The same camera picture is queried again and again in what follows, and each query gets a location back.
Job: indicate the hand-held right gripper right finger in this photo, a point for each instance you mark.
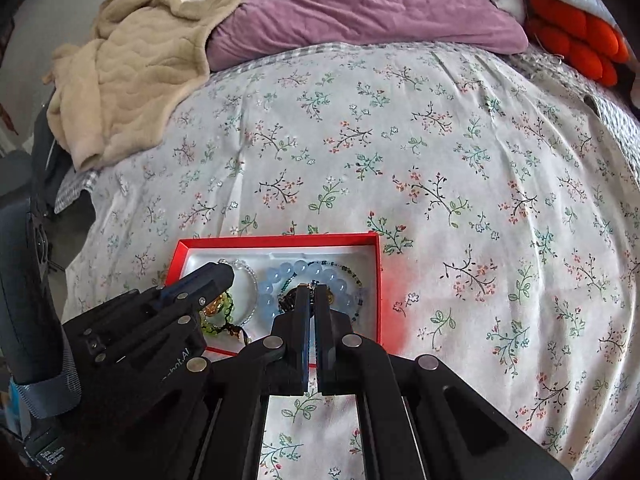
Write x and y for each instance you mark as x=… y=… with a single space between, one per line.
x=322 y=360

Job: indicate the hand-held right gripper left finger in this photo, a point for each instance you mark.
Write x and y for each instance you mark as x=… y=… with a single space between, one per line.
x=300 y=360

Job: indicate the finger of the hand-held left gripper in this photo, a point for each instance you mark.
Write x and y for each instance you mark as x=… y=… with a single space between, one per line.
x=165 y=332
x=210 y=277

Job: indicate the red cardboard box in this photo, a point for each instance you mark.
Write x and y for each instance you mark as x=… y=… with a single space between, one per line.
x=280 y=239

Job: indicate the dark cloth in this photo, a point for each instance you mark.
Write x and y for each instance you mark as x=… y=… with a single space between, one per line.
x=47 y=160

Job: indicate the beige quilted blanket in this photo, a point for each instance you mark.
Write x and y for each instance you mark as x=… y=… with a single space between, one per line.
x=125 y=85

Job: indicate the floral bedsheet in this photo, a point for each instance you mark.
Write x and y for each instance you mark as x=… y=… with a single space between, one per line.
x=450 y=160

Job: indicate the purple pillow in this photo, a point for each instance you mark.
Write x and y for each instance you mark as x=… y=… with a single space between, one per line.
x=350 y=10

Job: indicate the orange plush toy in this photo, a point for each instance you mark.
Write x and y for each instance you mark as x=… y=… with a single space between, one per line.
x=575 y=35

